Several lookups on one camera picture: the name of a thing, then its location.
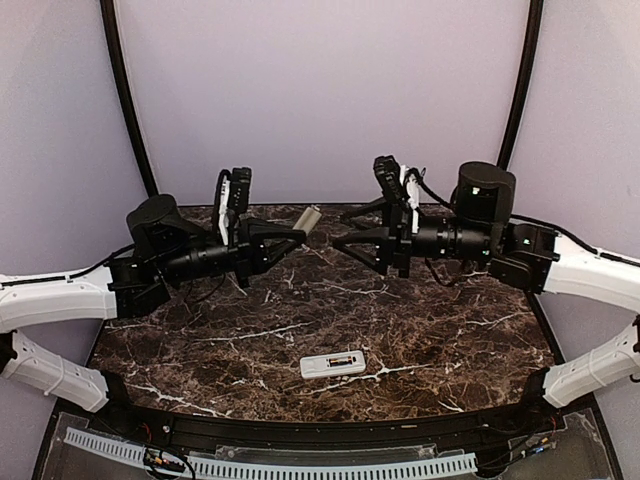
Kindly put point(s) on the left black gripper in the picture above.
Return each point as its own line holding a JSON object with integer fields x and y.
{"x": 248, "y": 249}

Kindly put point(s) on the grey battery cover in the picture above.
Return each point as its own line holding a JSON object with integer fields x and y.
{"x": 308, "y": 219}

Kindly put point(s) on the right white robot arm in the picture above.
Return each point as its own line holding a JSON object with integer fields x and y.
{"x": 531, "y": 255}

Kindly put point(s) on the white remote control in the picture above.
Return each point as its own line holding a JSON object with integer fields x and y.
{"x": 314, "y": 367}

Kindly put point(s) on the left black frame post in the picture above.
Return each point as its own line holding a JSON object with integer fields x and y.
{"x": 125, "y": 96}

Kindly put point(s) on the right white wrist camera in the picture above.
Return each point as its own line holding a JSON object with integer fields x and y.
{"x": 400, "y": 184}

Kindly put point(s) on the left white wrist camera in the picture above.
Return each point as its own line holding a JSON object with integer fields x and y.
{"x": 231, "y": 199}

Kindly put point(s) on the white slotted cable duct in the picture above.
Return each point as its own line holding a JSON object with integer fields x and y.
{"x": 242, "y": 463}

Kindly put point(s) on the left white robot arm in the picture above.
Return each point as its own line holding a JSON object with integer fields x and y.
{"x": 167, "y": 250}

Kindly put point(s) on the black front frame rail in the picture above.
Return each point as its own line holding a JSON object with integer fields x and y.
{"x": 484, "y": 430}

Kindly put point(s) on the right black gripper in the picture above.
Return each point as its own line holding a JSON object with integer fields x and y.
{"x": 393, "y": 240}

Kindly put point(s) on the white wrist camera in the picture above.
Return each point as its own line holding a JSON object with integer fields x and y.
{"x": 400, "y": 184}
{"x": 231, "y": 199}

